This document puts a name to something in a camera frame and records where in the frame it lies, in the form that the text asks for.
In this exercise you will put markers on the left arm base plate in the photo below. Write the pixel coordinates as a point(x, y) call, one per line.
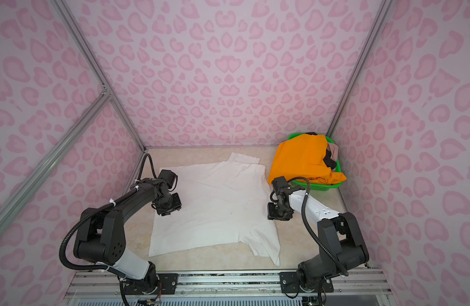
point(164, 283)

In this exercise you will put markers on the pink beige garment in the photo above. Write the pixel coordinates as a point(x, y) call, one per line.
point(333, 149)

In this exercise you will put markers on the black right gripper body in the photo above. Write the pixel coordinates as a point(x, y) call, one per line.
point(275, 213)

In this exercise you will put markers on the black garment in basket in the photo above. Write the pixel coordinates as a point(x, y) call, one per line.
point(329, 161)

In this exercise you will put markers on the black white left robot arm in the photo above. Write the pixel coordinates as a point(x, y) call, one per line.
point(100, 233)

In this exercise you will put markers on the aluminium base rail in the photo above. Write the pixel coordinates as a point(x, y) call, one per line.
point(230, 283)

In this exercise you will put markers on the orange garment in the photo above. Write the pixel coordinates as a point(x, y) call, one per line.
point(303, 157)

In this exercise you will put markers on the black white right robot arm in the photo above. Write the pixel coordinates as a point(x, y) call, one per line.
point(338, 235)

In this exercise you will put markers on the green laundry basket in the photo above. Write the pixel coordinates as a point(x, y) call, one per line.
point(338, 169)

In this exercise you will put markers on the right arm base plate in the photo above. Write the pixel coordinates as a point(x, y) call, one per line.
point(290, 284)

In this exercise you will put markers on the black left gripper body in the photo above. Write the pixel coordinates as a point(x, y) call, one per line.
point(170, 204)

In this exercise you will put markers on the white t-shirt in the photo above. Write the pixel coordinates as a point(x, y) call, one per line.
point(221, 203)

